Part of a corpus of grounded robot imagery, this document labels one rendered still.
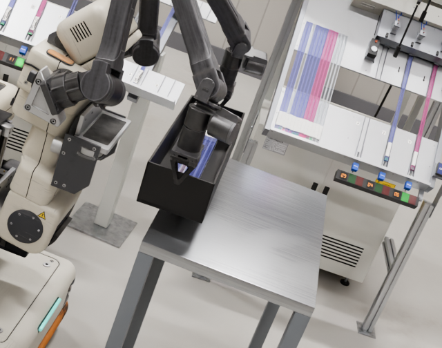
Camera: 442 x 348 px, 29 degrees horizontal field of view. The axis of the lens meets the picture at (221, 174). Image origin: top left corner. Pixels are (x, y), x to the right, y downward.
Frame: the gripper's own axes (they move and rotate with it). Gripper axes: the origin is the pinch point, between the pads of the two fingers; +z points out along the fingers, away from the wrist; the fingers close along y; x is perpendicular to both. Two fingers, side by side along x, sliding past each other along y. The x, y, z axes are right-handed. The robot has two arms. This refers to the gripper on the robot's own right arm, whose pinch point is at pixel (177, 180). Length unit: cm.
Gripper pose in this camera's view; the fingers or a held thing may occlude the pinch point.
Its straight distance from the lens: 210.1
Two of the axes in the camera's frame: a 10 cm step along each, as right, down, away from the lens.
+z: -3.0, 8.7, 3.9
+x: -9.4, -3.3, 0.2
